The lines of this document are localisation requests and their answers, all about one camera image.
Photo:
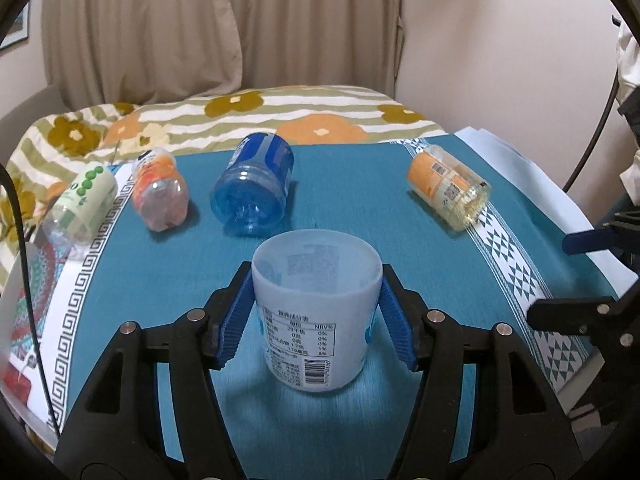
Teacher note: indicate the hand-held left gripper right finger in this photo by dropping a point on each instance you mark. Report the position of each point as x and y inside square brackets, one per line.
[398, 321]

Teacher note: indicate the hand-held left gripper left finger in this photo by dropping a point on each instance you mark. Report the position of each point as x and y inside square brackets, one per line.
[234, 321]

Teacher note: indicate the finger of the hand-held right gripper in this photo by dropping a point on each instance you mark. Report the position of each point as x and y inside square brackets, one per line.
[570, 314]
[582, 241]

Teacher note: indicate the white translucent plastic cup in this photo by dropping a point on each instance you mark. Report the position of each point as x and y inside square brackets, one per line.
[310, 290]

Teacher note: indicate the white sheet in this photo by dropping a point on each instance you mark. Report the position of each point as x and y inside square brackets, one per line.
[535, 180]

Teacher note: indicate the teal patterned-border cloth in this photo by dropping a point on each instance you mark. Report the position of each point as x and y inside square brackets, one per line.
[350, 200]

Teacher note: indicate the blue cut plastic bottle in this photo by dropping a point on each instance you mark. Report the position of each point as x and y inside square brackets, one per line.
[255, 185]

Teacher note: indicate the orange-label clear bottle right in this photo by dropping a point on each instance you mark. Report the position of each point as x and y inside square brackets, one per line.
[445, 185]

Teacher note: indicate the orange label plastic bottle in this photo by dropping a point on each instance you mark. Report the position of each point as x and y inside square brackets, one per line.
[159, 190]

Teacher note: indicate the green dotted label bottle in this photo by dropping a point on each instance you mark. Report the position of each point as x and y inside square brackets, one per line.
[85, 200]

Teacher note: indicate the white cloth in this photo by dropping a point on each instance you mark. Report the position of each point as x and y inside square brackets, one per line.
[629, 55]

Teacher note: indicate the colourful patterned mat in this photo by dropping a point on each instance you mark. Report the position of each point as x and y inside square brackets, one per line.
[35, 300]

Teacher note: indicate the floral striped blanket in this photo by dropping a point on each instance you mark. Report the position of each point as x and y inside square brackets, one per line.
[300, 110]

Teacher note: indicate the beige curtain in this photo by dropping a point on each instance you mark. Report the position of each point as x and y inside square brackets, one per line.
[200, 25]

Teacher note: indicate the framed wall picture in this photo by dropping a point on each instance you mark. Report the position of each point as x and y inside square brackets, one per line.
[15, 27]

